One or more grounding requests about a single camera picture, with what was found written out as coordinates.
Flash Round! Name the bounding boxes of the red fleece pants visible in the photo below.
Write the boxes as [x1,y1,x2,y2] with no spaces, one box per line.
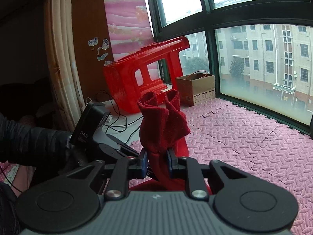
[129,89,211,194]

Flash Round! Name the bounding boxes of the gloved left hand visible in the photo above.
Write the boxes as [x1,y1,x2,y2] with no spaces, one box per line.
[64,133,111,168]

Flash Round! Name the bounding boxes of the beige curtain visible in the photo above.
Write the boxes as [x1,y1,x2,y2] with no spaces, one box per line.
[44,0,85,131]

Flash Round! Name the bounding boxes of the panda sticker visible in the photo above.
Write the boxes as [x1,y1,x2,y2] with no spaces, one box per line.
[88,37,98,47]

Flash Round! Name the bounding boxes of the brown wooden cabinet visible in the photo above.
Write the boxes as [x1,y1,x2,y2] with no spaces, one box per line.
[71,0,113,102]

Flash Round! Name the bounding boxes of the pink foam floor mat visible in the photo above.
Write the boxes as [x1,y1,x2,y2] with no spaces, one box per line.
[102,98,313,235]

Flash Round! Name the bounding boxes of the red plastic stool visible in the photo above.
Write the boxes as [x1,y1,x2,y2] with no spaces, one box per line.
[103,36,190,114]

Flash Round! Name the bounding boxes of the brown cardboard box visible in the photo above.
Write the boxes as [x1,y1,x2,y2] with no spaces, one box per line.
[176,70,216,106]

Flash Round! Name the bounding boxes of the pink patterned roller blind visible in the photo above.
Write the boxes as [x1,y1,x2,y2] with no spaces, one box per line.
[104,0,154,60]

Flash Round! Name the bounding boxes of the black power cable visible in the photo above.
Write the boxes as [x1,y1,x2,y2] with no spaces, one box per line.
[86,90,144,145]

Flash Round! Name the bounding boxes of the green window frame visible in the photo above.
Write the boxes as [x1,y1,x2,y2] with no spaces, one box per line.
[144,0,313,136]

